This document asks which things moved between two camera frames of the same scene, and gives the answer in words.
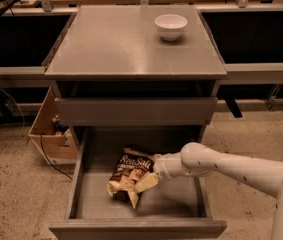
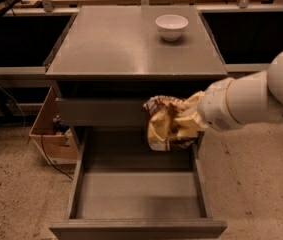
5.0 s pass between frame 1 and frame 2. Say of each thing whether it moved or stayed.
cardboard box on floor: stayed
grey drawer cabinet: stayed
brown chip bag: moved
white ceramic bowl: stayed
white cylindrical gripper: moved
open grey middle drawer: stayed
